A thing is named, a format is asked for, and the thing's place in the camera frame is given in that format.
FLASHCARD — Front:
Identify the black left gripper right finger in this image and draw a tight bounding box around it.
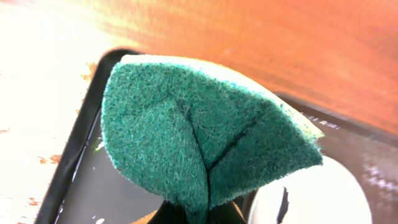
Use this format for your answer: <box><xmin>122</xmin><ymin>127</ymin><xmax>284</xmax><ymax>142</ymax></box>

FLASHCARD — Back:
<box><xmin>208</xmin><ymin>201</ymin><xmax>247</xmax><ymax>224</ymax></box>

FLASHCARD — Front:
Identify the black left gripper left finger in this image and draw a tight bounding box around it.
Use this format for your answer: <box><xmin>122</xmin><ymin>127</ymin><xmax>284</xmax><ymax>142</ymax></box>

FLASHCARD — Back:
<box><xmin>149</xmin><ymin>201</ymin><xmax>188</xmax><ymax>224</ymax></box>

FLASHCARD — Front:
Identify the green yellow sponge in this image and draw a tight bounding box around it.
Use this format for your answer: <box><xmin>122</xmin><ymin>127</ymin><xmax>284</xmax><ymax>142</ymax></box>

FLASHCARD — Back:
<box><xmin>101</xmin><ymin>55</ymin><xmax>323</xmax><ymax>223</ymax></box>

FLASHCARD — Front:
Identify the light blue plate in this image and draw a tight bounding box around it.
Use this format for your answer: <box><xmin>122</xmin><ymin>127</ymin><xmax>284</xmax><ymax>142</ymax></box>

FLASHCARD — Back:
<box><xmin>248</xmin><ymin>156</ymin><xmax>373</xmax><ymax>224</ymax></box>

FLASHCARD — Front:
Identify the black water tray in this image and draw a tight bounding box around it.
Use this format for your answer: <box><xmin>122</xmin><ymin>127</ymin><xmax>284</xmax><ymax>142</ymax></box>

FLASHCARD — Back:
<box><xmin>36</xmin><ymin>49</ymin><xmax>163</xmax><ymax>223</ymax></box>

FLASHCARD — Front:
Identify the grey serving tray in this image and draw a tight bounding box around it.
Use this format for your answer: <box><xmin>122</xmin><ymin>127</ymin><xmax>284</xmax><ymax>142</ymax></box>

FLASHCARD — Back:
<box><xmin>235</xmin><ymin>93</ymin><xmax>397</xmax><ymax>224</ymax></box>

